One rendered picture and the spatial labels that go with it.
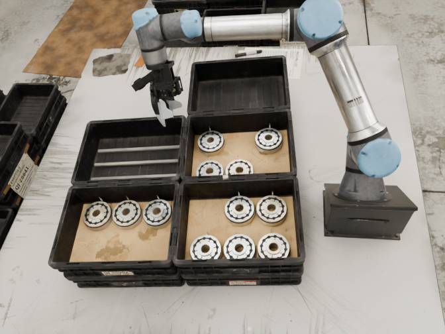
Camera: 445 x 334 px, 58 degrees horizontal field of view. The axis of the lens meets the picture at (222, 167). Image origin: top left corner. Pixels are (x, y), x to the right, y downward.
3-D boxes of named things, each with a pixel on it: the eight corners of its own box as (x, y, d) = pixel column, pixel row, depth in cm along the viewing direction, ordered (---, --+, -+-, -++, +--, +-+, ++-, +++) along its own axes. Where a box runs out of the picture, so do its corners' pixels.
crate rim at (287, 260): (297, 179, 134) (297, 175, 132) (305, 264, 117) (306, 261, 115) (181, 183, 139) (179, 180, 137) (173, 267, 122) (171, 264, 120)
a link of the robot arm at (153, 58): (136, 53, 119) (149, 44, 125) (140, 67, 122) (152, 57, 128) (157, 52, 116) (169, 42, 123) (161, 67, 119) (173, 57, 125)
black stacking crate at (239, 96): (285, 76, 176) (285, 55, 167) (289, 128, 159) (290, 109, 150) (197, 82, 180) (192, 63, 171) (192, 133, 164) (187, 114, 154)
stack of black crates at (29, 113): (40, 118, 275) (13, 82, 247) (81, 119, 270) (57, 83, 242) (16, 166, 253) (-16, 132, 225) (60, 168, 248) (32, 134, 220)
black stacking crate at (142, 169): (191, 134, 163) (186, 116, 154) (185, 197, 147) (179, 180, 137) (98, 139, 168) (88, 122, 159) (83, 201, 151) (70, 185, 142)
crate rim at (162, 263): (181, 183, 139) (179, 180, 137) (173, 267, 122) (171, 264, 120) (72, 188, 143) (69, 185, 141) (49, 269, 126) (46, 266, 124)
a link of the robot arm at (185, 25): (202, 12, 122) (167, 17, 123) (195, 6, 111) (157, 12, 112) (205, 38, 123) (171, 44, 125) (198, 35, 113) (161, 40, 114)
